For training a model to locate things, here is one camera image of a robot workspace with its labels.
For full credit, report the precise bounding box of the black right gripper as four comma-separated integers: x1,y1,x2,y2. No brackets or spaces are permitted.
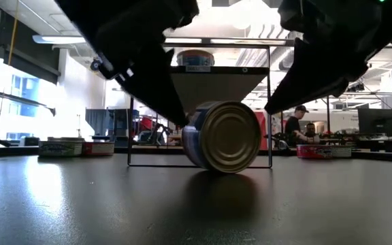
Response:
265,0,392,115

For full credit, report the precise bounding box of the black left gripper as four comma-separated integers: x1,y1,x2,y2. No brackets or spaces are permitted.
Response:
54,0,200,127

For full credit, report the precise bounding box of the blue-label seafood can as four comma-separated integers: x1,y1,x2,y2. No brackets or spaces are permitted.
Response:
176,49,216,67
181,101,262,174

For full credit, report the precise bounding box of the red-label tuna can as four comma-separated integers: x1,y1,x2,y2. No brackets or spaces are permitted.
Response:
296,144,333,160
82,142,116,157

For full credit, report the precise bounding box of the green-label can silver lid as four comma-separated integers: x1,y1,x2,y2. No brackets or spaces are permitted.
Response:
38,140,83,158

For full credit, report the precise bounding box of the person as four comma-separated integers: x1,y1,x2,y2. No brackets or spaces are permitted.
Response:
303,122,321,144
284,104,311,148

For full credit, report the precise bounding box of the black ceiling spotlight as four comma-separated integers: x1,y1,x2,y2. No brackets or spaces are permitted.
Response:
90,57,103,72

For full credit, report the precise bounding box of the dark blue partition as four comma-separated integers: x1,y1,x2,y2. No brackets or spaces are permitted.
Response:
85,108,131,139

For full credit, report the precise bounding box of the red panel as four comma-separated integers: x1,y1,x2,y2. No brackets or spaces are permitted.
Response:
254,110,269,151

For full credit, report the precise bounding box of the black flat monitor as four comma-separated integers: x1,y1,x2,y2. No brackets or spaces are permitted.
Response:
357,108,392,137

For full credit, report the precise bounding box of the ceiling light fixture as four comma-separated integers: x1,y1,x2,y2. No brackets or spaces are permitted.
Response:
32,34,87,45

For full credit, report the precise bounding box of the black table mat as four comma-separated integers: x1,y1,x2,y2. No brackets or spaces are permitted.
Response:
0,154,392,245

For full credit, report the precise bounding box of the wooden shelf black wire frame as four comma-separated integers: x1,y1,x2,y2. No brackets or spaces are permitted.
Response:
127,42,272,169

